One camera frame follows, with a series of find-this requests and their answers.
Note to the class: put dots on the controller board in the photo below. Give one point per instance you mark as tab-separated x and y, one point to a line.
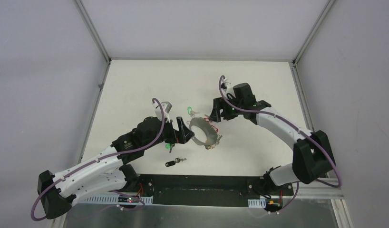
273	205
127	199

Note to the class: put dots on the black tagged key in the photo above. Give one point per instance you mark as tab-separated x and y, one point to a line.
174	162

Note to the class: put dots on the left controller board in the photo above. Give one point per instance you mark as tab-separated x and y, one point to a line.
127	199

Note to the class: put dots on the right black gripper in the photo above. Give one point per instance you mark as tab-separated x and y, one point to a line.
220	103

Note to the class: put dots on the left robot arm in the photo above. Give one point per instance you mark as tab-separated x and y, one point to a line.
110	169

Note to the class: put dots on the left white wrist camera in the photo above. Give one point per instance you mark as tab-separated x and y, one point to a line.
166	106

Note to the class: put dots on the aluminium frame rail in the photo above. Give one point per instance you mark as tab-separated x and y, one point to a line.
323	192

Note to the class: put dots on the green tagged key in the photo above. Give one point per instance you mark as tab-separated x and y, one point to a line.
170	146

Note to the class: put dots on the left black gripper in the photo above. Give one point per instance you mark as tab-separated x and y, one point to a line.
174	132

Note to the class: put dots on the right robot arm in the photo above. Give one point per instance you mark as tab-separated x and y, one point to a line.
311	151

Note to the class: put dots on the large keyring with keys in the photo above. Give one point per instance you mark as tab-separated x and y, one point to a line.
206	133

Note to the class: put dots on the right controller board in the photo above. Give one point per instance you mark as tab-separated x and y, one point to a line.
273	205

